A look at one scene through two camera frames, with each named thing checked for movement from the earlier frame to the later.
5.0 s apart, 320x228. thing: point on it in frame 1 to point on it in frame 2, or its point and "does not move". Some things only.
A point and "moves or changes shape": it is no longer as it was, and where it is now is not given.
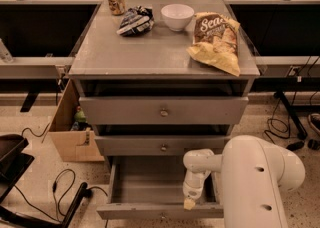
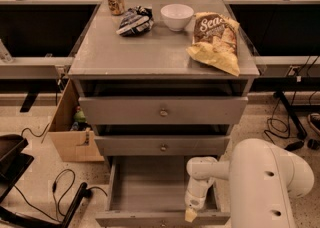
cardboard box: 73,145 does not move
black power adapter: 295,145 does not move
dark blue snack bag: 136,21 does not move
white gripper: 192,192 to 193,202
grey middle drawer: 158,145 does not move
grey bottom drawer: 152,187 moves or changes shape
